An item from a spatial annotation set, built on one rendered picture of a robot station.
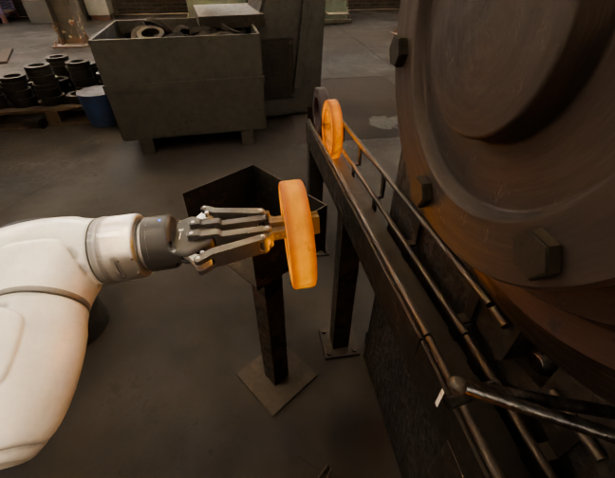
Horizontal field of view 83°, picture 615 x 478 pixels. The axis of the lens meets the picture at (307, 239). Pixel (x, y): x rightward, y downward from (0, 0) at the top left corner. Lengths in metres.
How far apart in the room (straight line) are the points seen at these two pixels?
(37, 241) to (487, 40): 0.49
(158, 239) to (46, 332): 0.15
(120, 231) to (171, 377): 0.95
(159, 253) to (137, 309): 1.16
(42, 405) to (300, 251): 0.30
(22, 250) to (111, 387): 0.98
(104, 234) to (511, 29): 0.45
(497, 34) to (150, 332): 1.46
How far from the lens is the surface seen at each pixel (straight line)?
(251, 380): 1.31
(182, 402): 1.33
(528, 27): 0.20
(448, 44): 0.26
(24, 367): 0.46
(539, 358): 0.55
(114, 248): 0.49
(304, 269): 0.45
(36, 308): 0.48
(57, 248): 0.51
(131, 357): 1.49
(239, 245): 0.46
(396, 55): 0.34
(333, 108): 1.14
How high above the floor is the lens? 1.14
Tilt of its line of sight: 39 degrees down
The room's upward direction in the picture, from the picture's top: straight up
